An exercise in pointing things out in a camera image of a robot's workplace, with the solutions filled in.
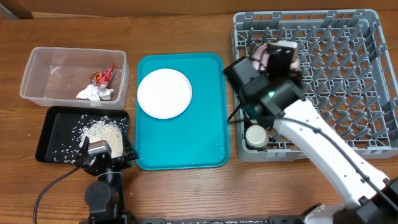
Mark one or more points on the black rail at bottom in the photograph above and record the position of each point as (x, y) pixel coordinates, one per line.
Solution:
(217, 220)

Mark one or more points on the white round plate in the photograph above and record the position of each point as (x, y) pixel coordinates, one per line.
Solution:
(164, 93)

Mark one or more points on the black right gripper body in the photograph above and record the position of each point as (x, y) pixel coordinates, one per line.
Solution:
(280, 61)

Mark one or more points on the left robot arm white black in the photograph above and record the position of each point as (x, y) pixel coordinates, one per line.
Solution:
(105, 197)

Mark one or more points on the pile of rice grains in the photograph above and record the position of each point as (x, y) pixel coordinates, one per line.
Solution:
(102, 133)

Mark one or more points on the teal plastic tray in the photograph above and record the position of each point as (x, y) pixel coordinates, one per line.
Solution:
(199, 137)

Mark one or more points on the red snack wrapper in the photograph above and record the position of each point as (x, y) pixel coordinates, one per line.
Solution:
(102, 79)

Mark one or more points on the black plastic tray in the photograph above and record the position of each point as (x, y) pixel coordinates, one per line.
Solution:
(50, 119)

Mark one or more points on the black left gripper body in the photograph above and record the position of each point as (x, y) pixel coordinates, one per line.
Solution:
(122, 161)

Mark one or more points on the clear plastic bin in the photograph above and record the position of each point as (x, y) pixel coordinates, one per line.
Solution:
(54, 76)

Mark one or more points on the white paper cup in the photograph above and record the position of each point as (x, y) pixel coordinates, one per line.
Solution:
(256, 138)

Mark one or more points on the white tissue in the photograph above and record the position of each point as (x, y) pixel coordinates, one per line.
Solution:
(95, 93)

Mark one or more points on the grey dishwasher rack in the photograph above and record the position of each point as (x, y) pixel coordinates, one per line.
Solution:
(346, 67)

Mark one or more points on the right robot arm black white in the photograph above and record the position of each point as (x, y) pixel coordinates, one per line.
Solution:
(269, 87)

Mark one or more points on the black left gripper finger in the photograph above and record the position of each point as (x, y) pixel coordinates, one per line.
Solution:
(128, 149)
(84, 148)

